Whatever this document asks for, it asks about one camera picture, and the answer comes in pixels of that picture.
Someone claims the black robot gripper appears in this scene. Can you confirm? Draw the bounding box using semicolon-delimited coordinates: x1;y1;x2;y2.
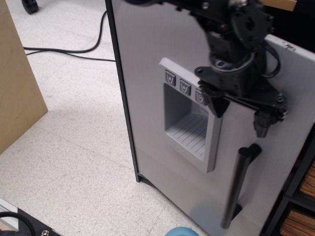
194;53;287;138

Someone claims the grey toy fridge door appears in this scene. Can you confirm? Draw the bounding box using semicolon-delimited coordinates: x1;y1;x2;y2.
106;0;315;236

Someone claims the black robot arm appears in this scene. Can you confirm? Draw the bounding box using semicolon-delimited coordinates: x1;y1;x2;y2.
171;0;287;138

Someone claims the grey water dispenser panel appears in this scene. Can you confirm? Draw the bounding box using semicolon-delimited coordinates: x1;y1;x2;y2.
159;58;221;173

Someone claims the brown woven basket upper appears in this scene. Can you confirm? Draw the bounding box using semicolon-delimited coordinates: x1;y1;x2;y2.
300;161;315;200

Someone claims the brown woven basket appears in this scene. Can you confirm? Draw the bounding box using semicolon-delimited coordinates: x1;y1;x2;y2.
300;161;315;200
280;210;315;236

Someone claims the wooden top shelf edge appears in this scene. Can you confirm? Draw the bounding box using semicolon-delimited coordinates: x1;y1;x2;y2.
262;0;297;12

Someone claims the brown woven basket lower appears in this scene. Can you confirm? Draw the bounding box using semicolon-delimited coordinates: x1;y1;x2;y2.
280;210;315;236

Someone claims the blue round object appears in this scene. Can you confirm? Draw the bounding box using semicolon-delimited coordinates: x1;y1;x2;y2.
165;227;199;236

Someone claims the light wooden board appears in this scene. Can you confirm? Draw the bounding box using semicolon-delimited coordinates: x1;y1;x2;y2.
0;0;48;152

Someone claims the black caster wheel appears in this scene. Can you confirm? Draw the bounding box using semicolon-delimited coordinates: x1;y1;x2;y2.
21;0;39;15

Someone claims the black fridge door handle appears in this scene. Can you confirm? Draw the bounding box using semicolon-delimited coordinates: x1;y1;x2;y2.
220;144;262;229

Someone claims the black floor cable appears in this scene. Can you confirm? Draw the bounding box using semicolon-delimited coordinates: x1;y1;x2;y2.
24;11;116;62

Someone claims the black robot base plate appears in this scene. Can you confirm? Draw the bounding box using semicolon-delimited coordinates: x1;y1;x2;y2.
0;207;62;236

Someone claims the aluminium rail strip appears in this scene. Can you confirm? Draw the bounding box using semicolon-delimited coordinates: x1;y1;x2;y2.
0;198;19;230

